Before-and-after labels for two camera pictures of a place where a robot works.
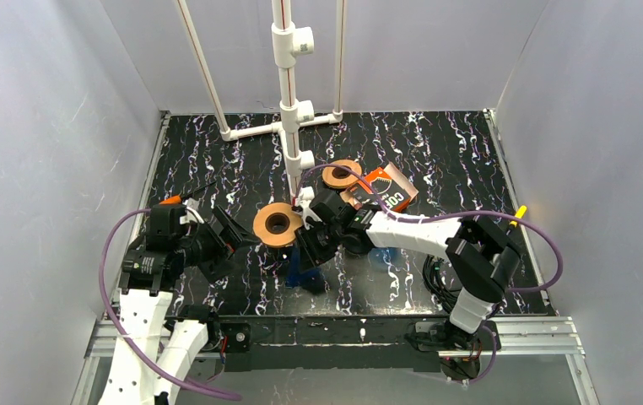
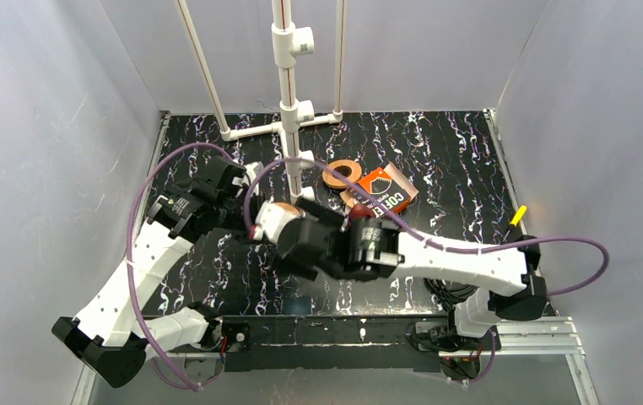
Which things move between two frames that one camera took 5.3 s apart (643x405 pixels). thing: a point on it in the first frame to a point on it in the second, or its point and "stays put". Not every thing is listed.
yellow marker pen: [520, 213] stays put
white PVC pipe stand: [288, 40] stays put
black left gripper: [224, 232] to [237, 182]
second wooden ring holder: [338, 182] stays put
